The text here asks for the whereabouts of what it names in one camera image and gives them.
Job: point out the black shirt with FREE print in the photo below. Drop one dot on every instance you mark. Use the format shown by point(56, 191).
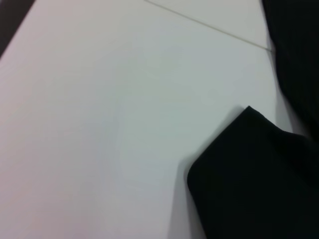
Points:
point(261, 179)

